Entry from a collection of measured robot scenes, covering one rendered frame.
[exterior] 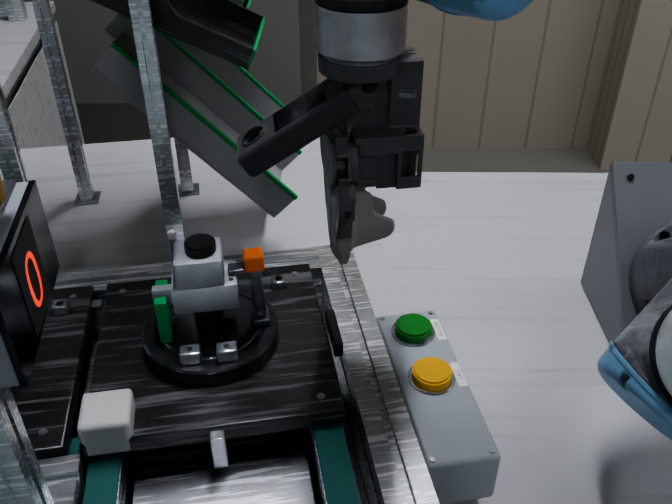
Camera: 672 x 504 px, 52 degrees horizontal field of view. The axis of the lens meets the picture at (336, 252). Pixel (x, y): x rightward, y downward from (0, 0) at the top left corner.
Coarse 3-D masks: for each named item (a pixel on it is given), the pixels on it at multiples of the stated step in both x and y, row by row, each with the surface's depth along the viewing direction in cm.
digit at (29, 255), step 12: (24, 228) 42; (24, 240) 41; (24, 252) 41; (36, 252) 44; (24, 264) 41; (36, 264) 43; (24, 276) 41; (36, 276) 43; (24, 288) 40; (36, 288) 43; (48, 288) 46; (36, 300) 43; (36, 312) 42; (36, 324) 42
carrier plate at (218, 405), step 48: (144, 288) 80; (288, 288) 80; (288, 336) 73; (96, 384) 67; (144, 384) 67; (240, 384) 67; (288, 384) 67; (336, 384) 67; (144, 432) 62; (192, 432) 63; (240, 432) 64
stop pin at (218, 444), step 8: (216, 432) 63; (224, 432) 63; (216, 440) 62; (224, 440) 62; (216, 448) 63; (224, 448) 63; (216, 456) 63; (224, 456) 63; (216, 464) 64; (224, 464) 64
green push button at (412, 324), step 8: (400, 320) 75; (408, 320) 75; (416, 320) 75; (424, 320) 75; (400, 328) 74; (408, 328) 74; (416, 328) 74; (424, 328) 74; (400, 336) 73; (408, 336) 73; (416, 336) 73; (424, 336) 73
